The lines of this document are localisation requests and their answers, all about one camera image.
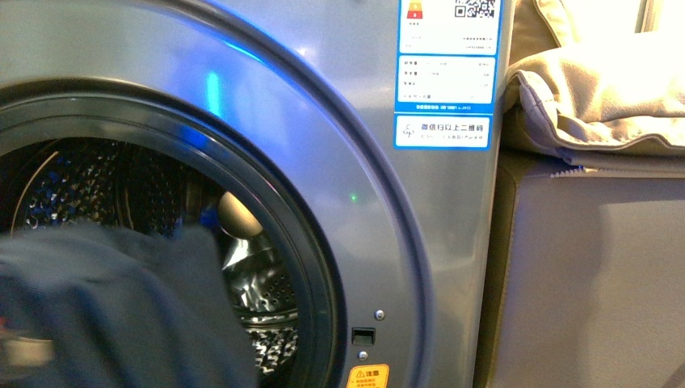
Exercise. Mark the blue cloth garment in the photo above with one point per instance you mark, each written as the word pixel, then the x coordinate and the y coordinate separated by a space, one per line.
pixel 97 306

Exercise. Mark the grey front-load washing machine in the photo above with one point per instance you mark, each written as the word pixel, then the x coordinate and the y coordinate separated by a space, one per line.
pixel 376 255

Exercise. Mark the blue white energy label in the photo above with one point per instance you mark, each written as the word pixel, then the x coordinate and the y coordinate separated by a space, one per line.
pixel 448 55

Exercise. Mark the orange warning sticker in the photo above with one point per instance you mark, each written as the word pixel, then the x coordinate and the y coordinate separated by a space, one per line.
pixel 368 376

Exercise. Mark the steel perforated washer drum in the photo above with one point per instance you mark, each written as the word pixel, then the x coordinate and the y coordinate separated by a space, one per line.
pixel 108 183

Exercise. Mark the grey cabinet beside washer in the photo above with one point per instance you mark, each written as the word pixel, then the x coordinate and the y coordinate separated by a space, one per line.
pixel 584 285

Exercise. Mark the beige folded blanket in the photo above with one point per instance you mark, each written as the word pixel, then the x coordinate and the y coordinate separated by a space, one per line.
pixel 608 103

